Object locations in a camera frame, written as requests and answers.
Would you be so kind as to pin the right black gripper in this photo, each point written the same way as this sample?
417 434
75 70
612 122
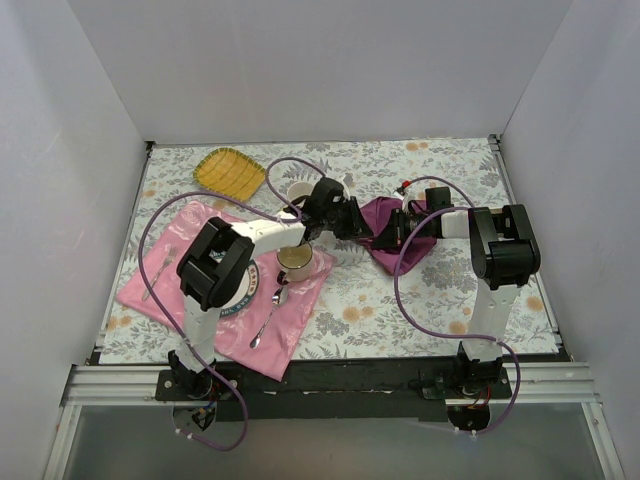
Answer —
395 228

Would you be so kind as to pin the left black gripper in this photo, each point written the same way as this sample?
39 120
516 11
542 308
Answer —
351 220

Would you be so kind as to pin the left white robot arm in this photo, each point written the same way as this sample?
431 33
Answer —
212 268

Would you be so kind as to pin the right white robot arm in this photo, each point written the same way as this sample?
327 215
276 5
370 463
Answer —
504 255

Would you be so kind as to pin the cream enamel mug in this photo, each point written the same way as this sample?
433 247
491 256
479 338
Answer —
296 264

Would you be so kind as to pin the pale green mug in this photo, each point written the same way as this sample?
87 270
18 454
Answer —
299 192

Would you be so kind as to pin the silver spoon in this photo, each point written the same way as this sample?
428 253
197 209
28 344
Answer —
278 299

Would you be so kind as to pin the white plate blue rim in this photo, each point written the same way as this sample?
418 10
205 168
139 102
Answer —
245 293

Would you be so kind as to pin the yellow woven tray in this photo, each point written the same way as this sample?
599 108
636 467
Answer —
230 172

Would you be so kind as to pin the pink floral cloth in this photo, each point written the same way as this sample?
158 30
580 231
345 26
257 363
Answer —
234 333

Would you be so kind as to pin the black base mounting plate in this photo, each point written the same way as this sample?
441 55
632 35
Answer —
333 389

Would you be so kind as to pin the silver fork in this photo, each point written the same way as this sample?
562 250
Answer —
168 260

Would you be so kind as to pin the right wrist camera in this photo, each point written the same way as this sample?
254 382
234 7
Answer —
407 197

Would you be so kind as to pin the aluminium frame rail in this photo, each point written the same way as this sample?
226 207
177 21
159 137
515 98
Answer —
101 385

